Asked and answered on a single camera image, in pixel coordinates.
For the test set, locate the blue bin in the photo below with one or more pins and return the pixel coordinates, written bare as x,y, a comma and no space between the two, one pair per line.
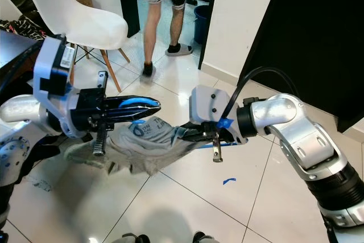
202,24

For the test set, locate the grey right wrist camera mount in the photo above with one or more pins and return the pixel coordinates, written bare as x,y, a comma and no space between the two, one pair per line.
207,103

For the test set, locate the patterned clothes pile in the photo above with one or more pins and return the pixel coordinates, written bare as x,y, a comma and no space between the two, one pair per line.
28,27

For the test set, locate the black door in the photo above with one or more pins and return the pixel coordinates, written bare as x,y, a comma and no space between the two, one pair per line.
313,27

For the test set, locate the white plastic chair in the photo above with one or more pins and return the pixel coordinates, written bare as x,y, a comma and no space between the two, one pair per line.
85,24

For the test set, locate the black robot right foot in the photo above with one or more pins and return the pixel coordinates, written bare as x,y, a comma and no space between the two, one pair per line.
205,238

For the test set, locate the dark wooden table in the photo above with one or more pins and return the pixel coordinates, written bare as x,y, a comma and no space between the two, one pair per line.
14,46

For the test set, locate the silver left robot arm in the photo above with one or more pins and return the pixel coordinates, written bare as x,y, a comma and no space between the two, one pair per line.
20,109

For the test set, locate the black robot foot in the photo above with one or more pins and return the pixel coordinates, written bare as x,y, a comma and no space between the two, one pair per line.
136,238
205,238

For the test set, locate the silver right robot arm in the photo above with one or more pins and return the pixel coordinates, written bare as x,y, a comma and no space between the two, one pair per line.
290,118

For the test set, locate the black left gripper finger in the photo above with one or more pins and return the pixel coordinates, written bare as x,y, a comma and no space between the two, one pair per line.
128,119
128,111

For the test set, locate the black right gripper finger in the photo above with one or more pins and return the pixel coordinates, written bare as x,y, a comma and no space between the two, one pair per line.
196,138
196,127

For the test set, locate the black robot left foot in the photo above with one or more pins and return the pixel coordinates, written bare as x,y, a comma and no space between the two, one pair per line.
136,238

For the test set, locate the grey printed T-shirt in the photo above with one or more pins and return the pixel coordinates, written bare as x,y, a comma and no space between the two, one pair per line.
148,152

